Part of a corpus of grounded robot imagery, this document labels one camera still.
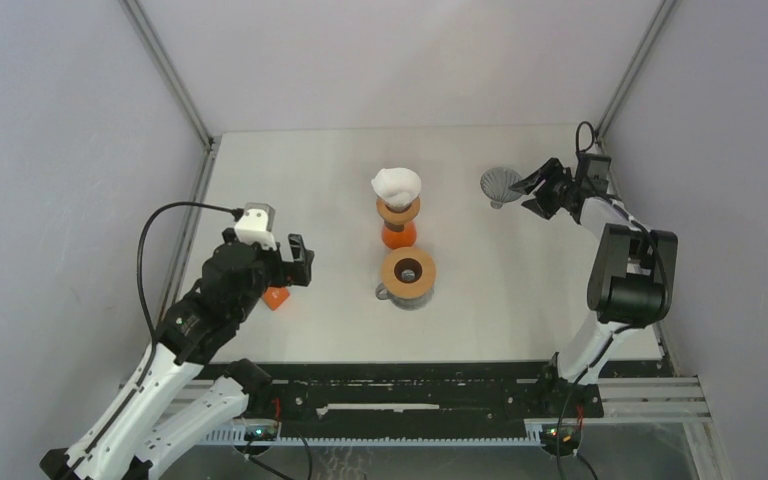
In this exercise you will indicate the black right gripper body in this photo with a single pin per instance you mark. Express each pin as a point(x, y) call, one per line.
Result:
point(556, 192)

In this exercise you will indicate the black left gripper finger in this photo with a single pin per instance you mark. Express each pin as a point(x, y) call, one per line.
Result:
point(299, 272)
point(297, 247)

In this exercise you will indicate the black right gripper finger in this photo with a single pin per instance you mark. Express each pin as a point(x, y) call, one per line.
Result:
point(544, 173)
point(544, 208)

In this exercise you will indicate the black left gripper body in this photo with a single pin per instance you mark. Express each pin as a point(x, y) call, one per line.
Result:
point(273, 269)

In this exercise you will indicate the grey ribbed glass dripper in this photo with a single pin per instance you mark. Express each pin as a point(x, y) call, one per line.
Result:
point(496, 183)

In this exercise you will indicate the orange glass carafe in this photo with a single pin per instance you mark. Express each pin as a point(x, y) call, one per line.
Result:
point(399, 236)

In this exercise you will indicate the white paper coffee filter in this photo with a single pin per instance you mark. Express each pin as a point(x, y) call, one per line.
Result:
point(397, 187)

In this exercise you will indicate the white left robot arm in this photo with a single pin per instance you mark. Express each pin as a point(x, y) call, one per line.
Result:
point(128, 441)

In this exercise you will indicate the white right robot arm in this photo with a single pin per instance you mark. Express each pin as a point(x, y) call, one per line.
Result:
point(630, 286)

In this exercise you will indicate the orange coffee filter box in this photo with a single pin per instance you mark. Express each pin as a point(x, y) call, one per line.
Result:
point(275, 297)

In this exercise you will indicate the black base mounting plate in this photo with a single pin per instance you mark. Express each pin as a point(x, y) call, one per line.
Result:
point(419, 401)

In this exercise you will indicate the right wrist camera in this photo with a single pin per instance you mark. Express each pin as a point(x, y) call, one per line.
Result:
point(592, 172)

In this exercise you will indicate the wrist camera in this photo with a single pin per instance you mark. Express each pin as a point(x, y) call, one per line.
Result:
point(592, 172)
point(254, 227)

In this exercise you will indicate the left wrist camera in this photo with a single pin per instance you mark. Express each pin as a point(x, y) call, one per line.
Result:
point(254, 227)

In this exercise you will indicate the aluminium frame rail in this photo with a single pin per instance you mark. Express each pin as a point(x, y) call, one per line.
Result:
point(159, 55)

